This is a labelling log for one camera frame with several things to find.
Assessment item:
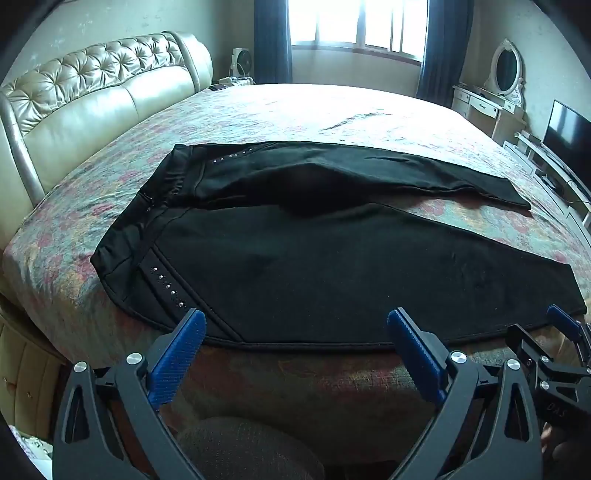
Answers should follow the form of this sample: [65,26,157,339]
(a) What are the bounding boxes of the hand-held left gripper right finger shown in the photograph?
[386,307,542,480]

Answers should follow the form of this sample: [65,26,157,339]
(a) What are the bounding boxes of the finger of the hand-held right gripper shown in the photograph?
[547,305,591,367]
[505,324,559,370]

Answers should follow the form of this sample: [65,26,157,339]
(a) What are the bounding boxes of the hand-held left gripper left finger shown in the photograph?
[52,308,207,480]

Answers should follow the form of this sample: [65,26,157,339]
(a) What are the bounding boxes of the black pants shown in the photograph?
[90,142,588,347]

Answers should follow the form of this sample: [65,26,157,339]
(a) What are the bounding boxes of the person's right hand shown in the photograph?
[540,418,591,480]

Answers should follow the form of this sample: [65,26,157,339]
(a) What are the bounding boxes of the person's own leg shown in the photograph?
[178,416,326,480]

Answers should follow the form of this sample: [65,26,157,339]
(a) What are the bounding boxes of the cream leather bed side panel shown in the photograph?
[0,295,70,444]

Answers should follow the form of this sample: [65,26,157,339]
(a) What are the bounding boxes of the white television stand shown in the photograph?
[503,130,591,241]

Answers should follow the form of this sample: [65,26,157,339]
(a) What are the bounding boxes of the white patterned cloth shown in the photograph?
[8,425,55,472]

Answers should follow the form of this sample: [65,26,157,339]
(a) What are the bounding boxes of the black flat television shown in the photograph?
[541,99,591,174]

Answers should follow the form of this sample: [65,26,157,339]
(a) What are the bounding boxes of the white dressing table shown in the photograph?
[451,84,525,144]

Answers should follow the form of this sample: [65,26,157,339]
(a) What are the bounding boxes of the white oval vanity mirror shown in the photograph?
[483,38,527,109]

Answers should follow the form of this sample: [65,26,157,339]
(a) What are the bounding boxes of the cream tufted leather headboard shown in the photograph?
[0,31,214,245]

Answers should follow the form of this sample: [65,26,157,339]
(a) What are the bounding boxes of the dark blue curtain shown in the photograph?
[254,0,293,85]
[417,0,474,108]

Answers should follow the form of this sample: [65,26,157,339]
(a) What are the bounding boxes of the small white fan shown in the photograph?
[231,47,253,77]

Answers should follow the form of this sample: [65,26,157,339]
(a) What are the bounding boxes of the bright window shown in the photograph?
[288,0,432,63]

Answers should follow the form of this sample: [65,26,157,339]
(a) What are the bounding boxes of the black cable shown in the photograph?
[542,173,591,206]

